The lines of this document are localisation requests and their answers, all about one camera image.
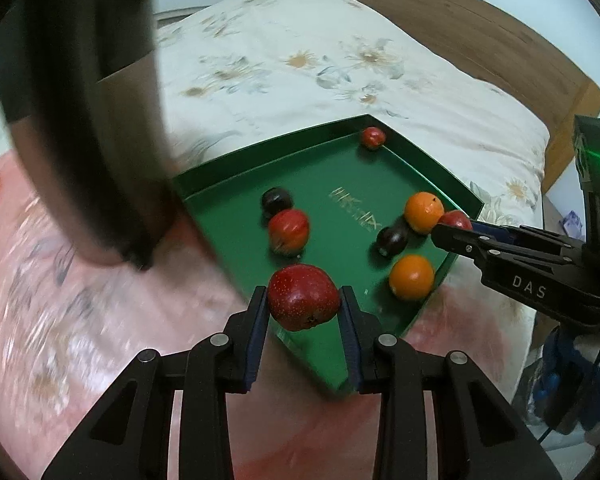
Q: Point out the floral blanket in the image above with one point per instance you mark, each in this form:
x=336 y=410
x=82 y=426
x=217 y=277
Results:
x=305 y=60

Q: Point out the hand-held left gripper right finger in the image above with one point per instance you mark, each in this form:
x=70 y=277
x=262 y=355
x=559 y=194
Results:
x=351 y=340

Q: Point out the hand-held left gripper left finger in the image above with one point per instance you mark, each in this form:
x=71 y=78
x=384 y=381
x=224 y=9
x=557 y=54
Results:
x=257 y=340

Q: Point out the blue white cloth bundle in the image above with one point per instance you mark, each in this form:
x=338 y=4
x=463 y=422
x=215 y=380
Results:
x=555 y=385

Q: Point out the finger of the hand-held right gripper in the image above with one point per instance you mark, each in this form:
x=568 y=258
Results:
x=460 y=241
x=486 y=226

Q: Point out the large red apple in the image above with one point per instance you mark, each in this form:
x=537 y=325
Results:
x=288 y=230

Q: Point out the small orange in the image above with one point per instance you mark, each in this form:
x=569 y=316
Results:
x=411 y=276

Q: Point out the large orange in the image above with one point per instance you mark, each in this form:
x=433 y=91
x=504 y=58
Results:
x=423 y=211

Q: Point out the person's left forearm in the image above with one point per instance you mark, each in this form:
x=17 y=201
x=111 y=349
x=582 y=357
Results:
x=80 y=110

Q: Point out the pink plastic sheet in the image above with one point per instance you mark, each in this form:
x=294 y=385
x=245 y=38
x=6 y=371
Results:
x=55 y=335

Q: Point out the wooden headboard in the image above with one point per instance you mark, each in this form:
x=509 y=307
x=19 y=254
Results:
x=480 y=35

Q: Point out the dark plum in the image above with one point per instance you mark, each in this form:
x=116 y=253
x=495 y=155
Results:
x=276 y=201
x=392 y=241

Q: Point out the green box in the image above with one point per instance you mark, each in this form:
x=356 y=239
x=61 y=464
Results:
x=330 y=265

